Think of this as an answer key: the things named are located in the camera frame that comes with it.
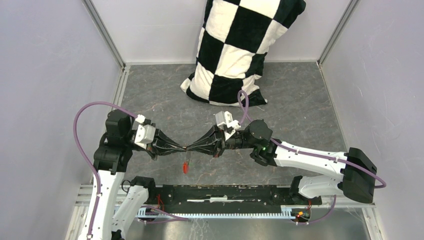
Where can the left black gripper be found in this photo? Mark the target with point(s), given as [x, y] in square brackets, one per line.
[161, 145]

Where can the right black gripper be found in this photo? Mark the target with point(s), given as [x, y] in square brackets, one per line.
[220, 143]

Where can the metal key holder red handle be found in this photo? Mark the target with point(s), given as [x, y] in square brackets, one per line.
[187, 160]

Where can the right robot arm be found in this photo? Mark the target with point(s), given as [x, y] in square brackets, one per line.
[350, 173]

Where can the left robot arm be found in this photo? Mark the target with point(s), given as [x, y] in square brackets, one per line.
[125, 133]

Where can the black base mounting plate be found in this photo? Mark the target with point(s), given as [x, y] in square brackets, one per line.
[226, 199]

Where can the black white checkered pillow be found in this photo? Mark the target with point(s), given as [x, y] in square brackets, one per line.
[233, 43]

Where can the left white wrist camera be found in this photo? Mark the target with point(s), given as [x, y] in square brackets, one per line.
[145, 132]

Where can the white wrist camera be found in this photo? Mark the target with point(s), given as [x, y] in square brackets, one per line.
[224, 121]
[145, 132]

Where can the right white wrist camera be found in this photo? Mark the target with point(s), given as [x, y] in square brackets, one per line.
[224, 121]

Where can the white slotted cable duct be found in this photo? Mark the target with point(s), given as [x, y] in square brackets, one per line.
[285, 213]

